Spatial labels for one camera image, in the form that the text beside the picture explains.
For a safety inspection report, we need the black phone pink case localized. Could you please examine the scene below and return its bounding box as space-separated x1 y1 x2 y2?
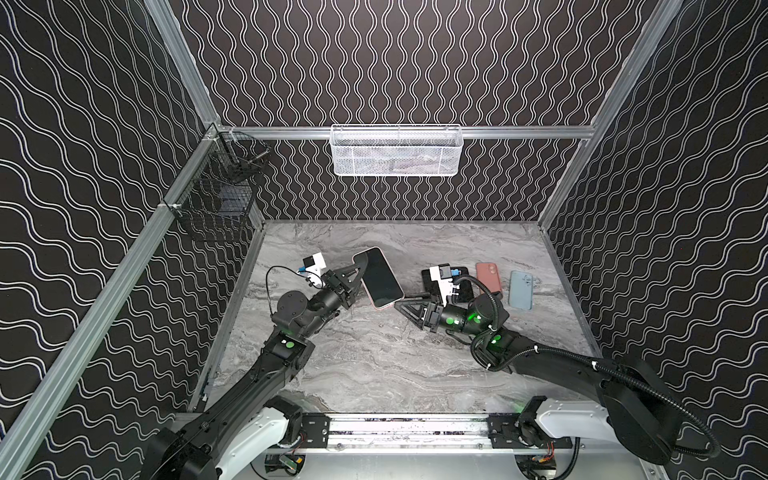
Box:
353 247 404 307

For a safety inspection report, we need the black smartphone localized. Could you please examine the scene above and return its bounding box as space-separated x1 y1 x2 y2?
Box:
451 266 475 303

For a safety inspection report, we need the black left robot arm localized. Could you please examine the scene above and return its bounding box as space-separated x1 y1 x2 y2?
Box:
140 260 367 479

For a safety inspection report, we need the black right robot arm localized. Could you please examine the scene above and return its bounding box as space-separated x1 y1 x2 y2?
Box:
395 294 721 465

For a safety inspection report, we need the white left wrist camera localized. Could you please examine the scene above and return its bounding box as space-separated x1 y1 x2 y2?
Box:
299 252 326 289

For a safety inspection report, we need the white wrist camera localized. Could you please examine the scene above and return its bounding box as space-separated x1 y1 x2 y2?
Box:
429 264 460 306
299 252 326 289

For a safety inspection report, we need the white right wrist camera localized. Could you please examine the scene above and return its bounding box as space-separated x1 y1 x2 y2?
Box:
429 264 460 306

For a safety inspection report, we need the aluminium front rail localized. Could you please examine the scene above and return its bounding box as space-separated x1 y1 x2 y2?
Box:
170 412 652 454

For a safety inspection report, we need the white wire basket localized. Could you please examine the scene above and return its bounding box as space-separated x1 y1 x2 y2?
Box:
329 124 464 177

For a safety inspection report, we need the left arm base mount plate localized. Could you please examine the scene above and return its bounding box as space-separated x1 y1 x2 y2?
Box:
247 413 331 450

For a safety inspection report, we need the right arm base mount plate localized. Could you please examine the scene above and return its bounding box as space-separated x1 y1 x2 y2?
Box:
487 414 573 450

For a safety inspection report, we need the black wire basket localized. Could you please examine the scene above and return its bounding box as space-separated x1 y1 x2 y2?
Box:
171 131 272 244

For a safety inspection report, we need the black corrugated cable conduit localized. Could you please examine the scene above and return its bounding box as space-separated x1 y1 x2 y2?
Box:
452 274 722 460

